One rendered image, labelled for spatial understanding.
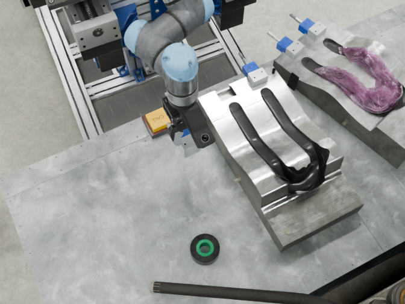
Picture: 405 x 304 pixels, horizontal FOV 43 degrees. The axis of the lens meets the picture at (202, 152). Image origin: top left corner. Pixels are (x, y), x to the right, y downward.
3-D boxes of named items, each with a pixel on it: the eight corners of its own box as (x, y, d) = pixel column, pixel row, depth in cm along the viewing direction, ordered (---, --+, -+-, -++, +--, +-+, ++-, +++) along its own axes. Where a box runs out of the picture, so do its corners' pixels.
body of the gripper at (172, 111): (188, 99, 135) (187, 72, 124) (203, 124, 132) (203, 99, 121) (162, 110, 134) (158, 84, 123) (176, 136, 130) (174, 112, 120)
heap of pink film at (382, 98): (308, 74, 159) (313, 59, 152) (345, 42, 165) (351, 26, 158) (376, 126, 151) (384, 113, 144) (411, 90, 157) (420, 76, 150)
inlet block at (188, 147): (164, 122, 147) (163, 112, 142) (179, 115, 148) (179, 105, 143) (184, 158, 141) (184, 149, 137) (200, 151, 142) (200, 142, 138)
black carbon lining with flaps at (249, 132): (224, 108, 153) (225, 91, 144) (270, 88, 156) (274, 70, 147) (285, 206, 139) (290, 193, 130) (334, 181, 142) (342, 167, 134)
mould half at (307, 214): (197, 113, 160) (197, 89, 148) (269, 81, 165) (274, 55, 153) (279, 253, 140) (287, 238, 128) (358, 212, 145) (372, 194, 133)
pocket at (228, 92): (214, 97, 156) (214, 90, 153) (229, 90, 157) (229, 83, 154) (220, 108, 155) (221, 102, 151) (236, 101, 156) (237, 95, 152)
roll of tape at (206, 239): (213, 270, 138) (213, 266, 135) (185, 259, 140) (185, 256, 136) (223, 243, 141) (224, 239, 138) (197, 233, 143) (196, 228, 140)
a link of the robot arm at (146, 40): (157, 25, 124) (189, 50, 120) (123, 52, 120) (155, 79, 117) (154, 2, 117) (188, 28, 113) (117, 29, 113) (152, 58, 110)
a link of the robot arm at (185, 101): (204, 90, 117) (171, 104, 115) (204, 101, 121) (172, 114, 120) (188, 66, 120) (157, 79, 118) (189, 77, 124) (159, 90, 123)
